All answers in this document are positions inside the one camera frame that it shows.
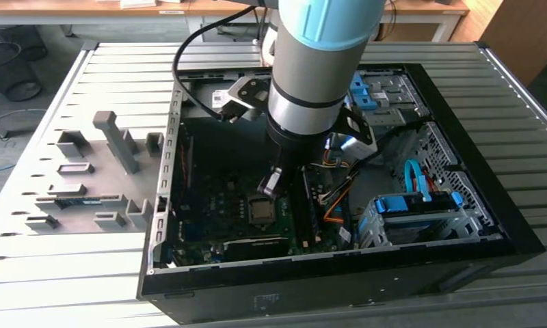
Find silver wrist-mounted box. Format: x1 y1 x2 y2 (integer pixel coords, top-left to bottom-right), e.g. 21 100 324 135
226 77 271 112

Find black RAM stick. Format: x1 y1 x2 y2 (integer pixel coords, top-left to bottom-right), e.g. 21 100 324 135
306 167 326 244

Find blue plastic bay latch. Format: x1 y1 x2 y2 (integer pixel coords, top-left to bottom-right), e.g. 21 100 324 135
349 73 379 110

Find grey power supply unit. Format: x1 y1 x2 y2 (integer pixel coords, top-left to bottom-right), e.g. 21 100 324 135
182 81 275 120

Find grey metal optical drive cage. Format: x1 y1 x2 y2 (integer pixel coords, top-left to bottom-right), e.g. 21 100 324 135
346 73 433 127

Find green motherboard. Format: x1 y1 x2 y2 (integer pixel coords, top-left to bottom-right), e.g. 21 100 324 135
171 150 347 264

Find hard disk in blue carrier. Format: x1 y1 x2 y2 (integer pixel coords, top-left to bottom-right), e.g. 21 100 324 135
374 193 465 215

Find black graphics card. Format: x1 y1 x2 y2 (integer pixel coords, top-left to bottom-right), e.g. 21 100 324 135
222 235 292 262

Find silver metal disk bay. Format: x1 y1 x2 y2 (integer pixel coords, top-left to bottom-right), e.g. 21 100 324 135
355 196 497 249

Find grey parts rack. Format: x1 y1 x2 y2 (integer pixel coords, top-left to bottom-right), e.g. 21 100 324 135
24 111 175 236

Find black open PC case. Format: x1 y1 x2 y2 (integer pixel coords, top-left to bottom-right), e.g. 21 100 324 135
136 63 546 325

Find blue RAM stick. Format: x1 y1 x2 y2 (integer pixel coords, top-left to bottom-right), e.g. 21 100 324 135
53 197 106 209

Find white papers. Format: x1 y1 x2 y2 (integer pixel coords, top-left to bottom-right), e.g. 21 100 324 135
118 0 159 10

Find wooden cabinet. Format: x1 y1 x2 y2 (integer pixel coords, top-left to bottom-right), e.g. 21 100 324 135
451 0 547 88

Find wooden desk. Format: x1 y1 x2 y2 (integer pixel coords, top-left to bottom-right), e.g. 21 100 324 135
0 0 470 44

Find black mesh waste bin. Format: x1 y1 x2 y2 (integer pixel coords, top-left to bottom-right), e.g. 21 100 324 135
0 41 44 103
0 23 51 62

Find coloured power wire bundle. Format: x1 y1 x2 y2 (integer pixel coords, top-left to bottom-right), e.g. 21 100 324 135
310 159 355 170

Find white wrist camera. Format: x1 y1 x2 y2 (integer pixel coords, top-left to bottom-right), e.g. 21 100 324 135
339 135 379 156

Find black cable bundle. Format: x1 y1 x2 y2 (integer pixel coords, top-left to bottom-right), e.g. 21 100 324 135
322 121 433 206

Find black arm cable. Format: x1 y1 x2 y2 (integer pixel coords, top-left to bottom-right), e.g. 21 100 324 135
171 5 275 122

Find orange SATA wire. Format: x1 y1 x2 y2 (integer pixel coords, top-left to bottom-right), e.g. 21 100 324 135
323 189 355 225

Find blue SATA wire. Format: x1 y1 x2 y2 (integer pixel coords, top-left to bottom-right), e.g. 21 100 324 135
403 159 434 202

